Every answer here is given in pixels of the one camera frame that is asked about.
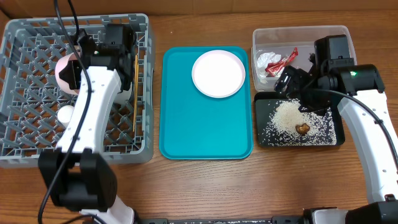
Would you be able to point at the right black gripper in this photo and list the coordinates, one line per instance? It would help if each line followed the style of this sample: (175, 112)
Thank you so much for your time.
(294, 80)

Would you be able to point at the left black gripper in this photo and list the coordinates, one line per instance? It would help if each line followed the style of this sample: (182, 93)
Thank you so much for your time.
(75, 66)

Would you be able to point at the small pink plate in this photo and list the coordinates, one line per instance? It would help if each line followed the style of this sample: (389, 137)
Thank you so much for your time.
(66, 58)

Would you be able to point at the red snack wrapper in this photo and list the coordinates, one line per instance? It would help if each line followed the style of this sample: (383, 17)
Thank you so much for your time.
(273, 69)

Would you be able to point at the white cup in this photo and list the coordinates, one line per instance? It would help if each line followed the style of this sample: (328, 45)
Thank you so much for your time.
(64, 115)

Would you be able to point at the white rice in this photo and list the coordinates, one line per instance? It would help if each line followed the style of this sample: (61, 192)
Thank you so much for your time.
(279, 129)

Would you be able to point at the grey-green bowl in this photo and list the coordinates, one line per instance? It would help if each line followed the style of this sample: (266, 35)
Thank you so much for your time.
(123, 97)

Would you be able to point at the wooden chopstick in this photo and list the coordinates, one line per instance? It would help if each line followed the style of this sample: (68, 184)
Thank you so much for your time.
(136, 74)
(135, 110)

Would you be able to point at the large white plate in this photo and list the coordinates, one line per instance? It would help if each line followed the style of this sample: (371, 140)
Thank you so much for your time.
(218, 74)

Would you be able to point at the brown food chunk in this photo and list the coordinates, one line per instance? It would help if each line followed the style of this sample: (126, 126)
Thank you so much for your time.
(302, 129)

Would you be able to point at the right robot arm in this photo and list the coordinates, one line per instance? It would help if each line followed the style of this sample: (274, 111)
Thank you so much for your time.
(358, 93)

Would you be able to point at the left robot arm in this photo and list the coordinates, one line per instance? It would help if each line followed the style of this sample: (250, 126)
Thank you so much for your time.
(76, 174)

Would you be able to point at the black waste tray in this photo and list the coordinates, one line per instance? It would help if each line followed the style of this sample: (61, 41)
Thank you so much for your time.
(264, 102)

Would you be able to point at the grey plastic dish rack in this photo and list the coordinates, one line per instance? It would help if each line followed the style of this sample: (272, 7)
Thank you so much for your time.
(30, 96)

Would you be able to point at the crumpled white tissue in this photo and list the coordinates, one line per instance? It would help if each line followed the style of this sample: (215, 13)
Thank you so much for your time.
(263, 62)

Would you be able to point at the clear plastic bin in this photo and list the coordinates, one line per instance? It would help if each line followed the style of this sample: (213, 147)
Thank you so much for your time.
(282, 41)

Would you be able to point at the teal plastic tray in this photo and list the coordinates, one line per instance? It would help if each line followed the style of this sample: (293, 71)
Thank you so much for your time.
(194, 126)

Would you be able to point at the black bar at table edge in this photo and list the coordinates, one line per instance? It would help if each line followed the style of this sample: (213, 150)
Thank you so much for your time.
(274, 220)

